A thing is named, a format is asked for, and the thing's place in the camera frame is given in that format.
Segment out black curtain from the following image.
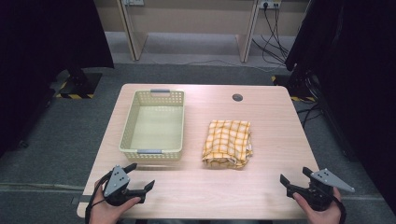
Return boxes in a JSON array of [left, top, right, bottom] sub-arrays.
[[0, 0, 115, 158], [284, 0, 396, 216]]

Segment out white wall socket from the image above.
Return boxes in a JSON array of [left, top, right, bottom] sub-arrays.
[[258, 0, 282, 9]]

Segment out beige wooden desk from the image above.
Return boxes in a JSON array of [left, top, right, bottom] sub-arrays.
[[92, 0, 312, 63]]

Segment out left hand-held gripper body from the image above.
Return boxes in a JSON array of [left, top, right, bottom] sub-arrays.
[[103, 164, 134, 207]]

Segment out black stand base striped tape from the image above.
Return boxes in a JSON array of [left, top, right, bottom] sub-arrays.
[[55, 68, 104, 100], [270, 63, 319, 104]]

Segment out black wrist strap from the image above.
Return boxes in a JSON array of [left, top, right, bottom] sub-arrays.
[[333, 199, 347, 224], [84, 171, 114, 224]]

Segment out person's right hand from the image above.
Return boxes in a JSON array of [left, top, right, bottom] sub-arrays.
[[291, 186, 343, 224]]

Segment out beige plastic basket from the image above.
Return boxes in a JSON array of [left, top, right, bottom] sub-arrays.
[[118, 89, 186, 162]]

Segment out black cables bundle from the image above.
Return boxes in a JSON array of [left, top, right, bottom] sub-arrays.
[[251, 3, 291, 67]]

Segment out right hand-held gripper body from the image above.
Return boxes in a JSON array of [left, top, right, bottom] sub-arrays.
[[305, 167, 356, 212]]

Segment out black floor cables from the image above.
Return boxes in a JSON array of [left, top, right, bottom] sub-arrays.
[[296, 102, 324, 129]]

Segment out yellow checked cloth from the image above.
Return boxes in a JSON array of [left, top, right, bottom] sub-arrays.
[[201, 119, 254, 170]]

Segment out person's left hand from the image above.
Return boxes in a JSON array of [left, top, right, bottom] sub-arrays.
[[89, 179, 142, 224]]

